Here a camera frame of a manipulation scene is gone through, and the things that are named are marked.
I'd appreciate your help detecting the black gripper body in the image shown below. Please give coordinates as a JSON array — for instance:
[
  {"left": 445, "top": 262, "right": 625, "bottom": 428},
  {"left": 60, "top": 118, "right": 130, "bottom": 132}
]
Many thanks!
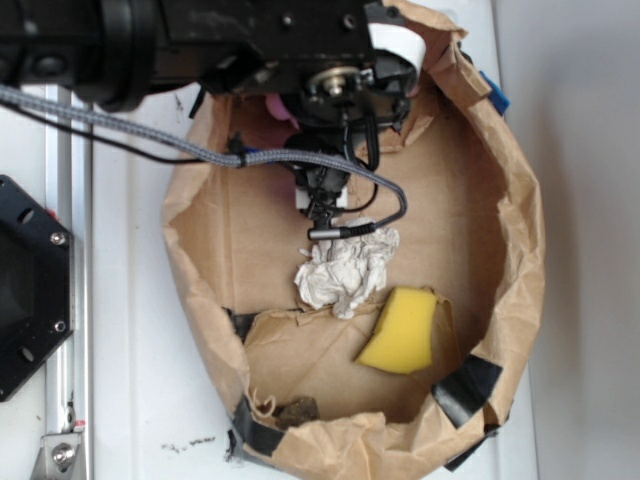
[{"left": 199, "top": 0, "right": 426, "bottom": 146}]

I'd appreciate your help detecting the pink plush bunny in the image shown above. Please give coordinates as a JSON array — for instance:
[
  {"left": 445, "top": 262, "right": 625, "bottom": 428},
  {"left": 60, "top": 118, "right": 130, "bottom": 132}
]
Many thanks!
[{"left": 265, "top": 94, "right": 299, "bottom": 129}]

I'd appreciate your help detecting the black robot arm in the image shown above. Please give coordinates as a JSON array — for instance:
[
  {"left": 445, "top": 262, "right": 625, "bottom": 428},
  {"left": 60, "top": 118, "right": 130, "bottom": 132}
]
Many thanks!
[{"left": 1, "top": 1, "right": 427, "bottom": 132}]

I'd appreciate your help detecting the blue cloth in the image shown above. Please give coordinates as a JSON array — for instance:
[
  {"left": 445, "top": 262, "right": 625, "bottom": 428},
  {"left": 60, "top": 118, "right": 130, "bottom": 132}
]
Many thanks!
[{"left": 479, "top": 70, "right": 511, "bottom": 117}]

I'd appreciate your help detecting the crumpled white paper towel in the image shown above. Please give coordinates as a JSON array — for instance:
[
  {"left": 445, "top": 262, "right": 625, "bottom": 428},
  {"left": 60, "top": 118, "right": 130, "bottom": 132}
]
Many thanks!
[{"left": 294, "top": 227, "right": 400, "bottom": 320}]

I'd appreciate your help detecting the brown paper bag bin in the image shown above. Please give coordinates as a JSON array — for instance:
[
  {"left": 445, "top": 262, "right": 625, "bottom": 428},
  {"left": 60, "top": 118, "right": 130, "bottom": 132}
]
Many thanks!
[{"left": 162, "top": 1, "right": 545, "bottom": 479}]

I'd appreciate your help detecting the yellow sponge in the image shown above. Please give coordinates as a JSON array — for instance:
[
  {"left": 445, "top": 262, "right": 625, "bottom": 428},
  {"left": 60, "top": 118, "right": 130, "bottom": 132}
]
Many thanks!
[{"left": 355, "top": 287, "right": 437, "bottom": 374}]

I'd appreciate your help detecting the small dark brown lump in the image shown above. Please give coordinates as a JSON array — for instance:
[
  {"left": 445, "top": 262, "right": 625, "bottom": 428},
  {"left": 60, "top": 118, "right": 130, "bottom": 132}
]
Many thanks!
[{"left": 274, "top": 397, "right": 320, "bottom": 430}]

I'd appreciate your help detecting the white tray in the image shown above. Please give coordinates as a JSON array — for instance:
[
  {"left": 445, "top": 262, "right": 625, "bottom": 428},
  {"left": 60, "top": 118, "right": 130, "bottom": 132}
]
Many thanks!
[{"left": 86, "top": 1, "right": 539, "bottom": 479}]

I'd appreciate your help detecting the grey braided cable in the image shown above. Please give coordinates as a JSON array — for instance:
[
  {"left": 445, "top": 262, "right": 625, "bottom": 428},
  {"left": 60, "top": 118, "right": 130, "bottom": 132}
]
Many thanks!
[{"left": 0, "top": 82, "right": 410, "bottom": 242}]

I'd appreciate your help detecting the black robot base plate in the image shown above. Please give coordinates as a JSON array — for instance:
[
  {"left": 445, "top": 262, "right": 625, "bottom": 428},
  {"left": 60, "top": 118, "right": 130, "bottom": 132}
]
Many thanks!
[{"left": 1, "top": 175, "right": 73, "bottom": 402}]

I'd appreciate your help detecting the aluminium rail frame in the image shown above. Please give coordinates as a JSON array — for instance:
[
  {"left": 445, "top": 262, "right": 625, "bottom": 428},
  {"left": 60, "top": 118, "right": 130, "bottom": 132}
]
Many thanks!
[{"left": 31, "top": 112, "right": 93, "bottom": 479}]

